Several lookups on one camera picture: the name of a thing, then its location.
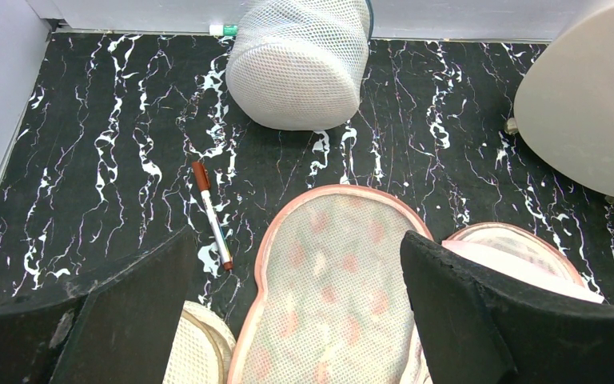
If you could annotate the small green white marker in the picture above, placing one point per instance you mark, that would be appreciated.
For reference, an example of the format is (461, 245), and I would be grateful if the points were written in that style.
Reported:
(223, 30)

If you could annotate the cream round tub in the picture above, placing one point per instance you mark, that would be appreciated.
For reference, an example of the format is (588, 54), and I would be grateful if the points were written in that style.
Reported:
(564, 106)

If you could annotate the small white red pen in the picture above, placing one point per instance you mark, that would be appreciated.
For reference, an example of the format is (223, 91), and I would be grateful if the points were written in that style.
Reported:
(203, 184)

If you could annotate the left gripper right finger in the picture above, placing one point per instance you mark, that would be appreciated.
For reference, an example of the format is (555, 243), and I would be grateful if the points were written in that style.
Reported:
(477, 325)

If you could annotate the pink bra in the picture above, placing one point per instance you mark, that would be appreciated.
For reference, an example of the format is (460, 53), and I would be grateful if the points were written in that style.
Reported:
(524, 271)

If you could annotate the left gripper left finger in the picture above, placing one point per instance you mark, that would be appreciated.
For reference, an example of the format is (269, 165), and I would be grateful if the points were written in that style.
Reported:
(113, 324)

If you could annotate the strawberry print mesh laundry bag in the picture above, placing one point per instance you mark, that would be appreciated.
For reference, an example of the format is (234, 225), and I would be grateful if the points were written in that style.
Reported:
(332, 305)

